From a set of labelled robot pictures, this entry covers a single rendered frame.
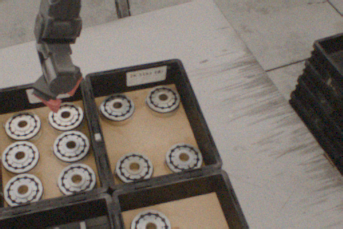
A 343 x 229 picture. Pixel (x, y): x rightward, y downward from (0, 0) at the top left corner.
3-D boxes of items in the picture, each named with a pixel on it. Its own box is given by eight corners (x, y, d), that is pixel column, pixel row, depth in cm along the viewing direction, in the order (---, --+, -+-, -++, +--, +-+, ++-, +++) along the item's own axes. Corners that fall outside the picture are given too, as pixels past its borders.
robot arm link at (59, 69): (79, 11, 89) (37, 9, 85) (96, 50, 83) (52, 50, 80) (67, 55, 98) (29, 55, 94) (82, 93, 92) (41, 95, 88)
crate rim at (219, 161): (84, 79, 133) (83, 73, 131) (179, 62, 136) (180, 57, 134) (110, 195, 111) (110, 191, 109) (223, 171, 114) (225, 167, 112)
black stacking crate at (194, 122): (87, 100, 140) (84, 75, 131) (177, 84, 144) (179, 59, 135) (112, 210, 119) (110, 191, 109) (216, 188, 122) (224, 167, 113)
